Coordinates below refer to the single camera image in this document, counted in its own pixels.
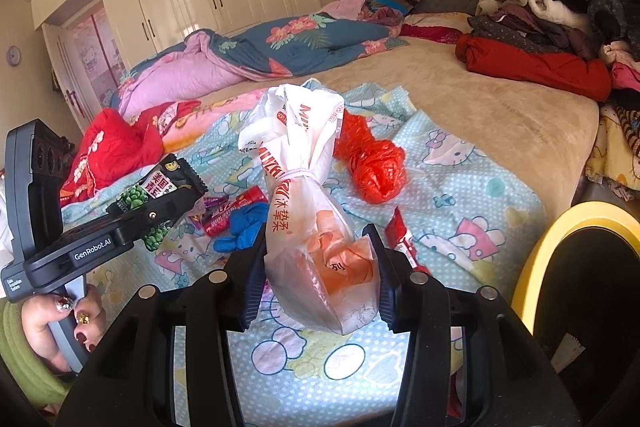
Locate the red candy bar wrapper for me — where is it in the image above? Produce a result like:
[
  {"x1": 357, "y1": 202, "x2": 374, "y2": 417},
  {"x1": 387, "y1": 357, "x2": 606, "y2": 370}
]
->
[{"x1": 385, "y1": 207, "x2": 431, "y2": 275}]

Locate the blue plastic bag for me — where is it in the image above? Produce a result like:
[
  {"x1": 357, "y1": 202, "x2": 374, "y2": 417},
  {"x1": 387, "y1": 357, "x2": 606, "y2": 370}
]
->
[{"x1": 214, "y1": 202, "x2": 269, "y2": 254}]

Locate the red cylindrical snack tube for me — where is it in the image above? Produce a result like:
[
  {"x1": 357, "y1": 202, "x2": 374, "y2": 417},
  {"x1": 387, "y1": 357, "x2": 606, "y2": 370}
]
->
[{"x1": 203, "y1": 186, "x2": 268, "y2": 237}]

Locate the white printed plastic bag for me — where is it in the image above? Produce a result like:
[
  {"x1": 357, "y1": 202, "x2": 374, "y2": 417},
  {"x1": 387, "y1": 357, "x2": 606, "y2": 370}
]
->
[{"x1": 238, "y1": 79, "x2": 380, "y2": 335}]

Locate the red plastic bag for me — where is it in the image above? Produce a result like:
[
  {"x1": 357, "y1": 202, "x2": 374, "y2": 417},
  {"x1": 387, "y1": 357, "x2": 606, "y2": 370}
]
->
[{"x1": 333, "y1": 110, "x2": 407, "y2": 205}]

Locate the black green pea snack bag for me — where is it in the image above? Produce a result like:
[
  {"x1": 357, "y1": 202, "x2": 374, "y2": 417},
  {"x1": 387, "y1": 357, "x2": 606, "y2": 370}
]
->
[{"x1": 106, "y1": 154, "x2": 207, "y2": 251}]

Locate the purple foil snack wrapper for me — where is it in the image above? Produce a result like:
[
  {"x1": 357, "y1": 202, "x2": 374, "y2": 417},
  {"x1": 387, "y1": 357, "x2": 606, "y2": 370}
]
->
[{"x1": 186, "y1": 195, "x2": 229, "y2": 228}]

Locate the yellow rimmed black trash bin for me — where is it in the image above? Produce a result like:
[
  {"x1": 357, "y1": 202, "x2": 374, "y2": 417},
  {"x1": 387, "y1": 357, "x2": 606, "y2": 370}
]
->
[{"x1": 512, "y1": 202, "x2": 639, "y2": 397}]

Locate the left hand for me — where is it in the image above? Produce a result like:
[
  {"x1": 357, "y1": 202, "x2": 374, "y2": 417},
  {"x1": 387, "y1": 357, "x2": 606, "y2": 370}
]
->
[{"x1": 19, "y1": 283, "x2": 109, "y2": 373}]

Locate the hello kitty blue sheet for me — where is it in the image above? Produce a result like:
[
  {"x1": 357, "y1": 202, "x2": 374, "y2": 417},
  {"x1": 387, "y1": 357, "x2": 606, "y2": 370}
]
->
[{"x1": 60, "y1": 78, "x2": 549, "y2": 427}]

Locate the red embroidered cloth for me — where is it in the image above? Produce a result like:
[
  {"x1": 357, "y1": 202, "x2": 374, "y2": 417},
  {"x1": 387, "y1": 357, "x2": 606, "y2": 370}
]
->
[{"x1": 60, "y1": 101, "x2": 201, "y2": 207}]

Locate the pink cartoon blanket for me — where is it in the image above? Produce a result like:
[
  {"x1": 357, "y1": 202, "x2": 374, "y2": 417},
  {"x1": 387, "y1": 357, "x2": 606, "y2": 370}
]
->
[{"x1": 163, "y1": 88, "x2": 266, "y2": 153}]

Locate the beige bed blanket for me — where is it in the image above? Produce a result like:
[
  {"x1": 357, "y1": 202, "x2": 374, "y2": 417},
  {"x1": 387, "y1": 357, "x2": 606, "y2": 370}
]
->
[{"x1": 199, "y1": 11, "x2": 601, "y2": 223}]

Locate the blue floral pink quilt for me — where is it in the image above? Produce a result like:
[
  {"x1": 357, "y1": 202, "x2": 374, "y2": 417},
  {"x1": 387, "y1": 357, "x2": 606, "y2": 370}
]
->
[{"x1": 118, "y1": 12, "x2": 406, "y2": 119}]

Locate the red folded garment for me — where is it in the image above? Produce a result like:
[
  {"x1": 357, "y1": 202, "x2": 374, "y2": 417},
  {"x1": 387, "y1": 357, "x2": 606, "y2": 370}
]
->
[{"x1": 454, "y1": 35, "x2": 612, "y2": 102}]

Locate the pile of clothes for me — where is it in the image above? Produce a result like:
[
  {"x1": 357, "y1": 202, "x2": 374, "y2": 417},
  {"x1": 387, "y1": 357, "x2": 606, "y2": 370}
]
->
[{"x1": 468, "y1": 0, "x2": 639, "y2": 199}]

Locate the round wall clock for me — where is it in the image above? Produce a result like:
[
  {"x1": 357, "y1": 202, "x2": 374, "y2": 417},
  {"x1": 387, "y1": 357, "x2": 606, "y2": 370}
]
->
[{"x1": 6, "y1": 46, "x2": 22, "y2": 67}]

